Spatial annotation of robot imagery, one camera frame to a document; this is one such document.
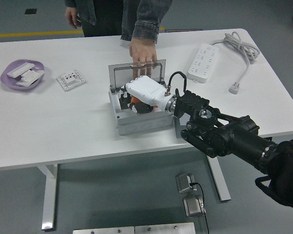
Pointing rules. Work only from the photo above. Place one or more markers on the person's right hand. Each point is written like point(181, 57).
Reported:
point(72, 17)

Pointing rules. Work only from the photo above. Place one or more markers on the silver floor outlet box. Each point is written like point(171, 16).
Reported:
point(184, 182)
point(194, 207)

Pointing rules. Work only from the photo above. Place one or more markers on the white table leg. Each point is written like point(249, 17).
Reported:
point(222, 187)
point(50, 195)

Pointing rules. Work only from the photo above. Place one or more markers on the small white plastic part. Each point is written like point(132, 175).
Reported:
point(28, 75)

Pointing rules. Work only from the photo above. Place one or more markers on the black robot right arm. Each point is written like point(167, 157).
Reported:
point(234, 139)

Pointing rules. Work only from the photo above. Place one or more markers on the person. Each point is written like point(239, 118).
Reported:
point(105, 19)

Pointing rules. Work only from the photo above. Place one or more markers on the person's left hand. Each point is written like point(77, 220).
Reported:
point(142, 51)

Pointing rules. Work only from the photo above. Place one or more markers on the white power strip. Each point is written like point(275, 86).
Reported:
point(202, 63)

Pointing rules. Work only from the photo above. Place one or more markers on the white wall socket panel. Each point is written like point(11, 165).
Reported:
point(70, 80)

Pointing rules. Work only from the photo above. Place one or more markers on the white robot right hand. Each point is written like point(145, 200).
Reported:
point(146, 90)

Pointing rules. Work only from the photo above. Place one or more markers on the clear hinged box lid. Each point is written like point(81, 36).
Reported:
point(122, 75)

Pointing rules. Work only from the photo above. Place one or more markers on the grey plastic junction box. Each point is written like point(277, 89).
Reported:
point(141, 124)

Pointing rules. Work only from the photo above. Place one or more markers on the long white switch module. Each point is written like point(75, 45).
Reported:
point(19, 69)

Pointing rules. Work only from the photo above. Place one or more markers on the grey cube with round hole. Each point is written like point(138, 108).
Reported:
point(177, 125)

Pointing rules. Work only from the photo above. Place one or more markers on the flat white plastic plate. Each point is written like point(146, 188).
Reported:
point(37, 74)

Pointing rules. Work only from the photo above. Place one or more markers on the purple plate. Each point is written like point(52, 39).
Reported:
point(7, 84)

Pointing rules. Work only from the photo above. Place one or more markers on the person's left forearm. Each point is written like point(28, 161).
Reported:
point(146, 26)

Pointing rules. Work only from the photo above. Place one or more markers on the orange cylinder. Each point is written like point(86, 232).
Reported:
point(136, 100)

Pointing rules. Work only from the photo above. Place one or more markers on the silver metal plate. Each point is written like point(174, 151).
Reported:
point(163, 229)
point(102, 230)

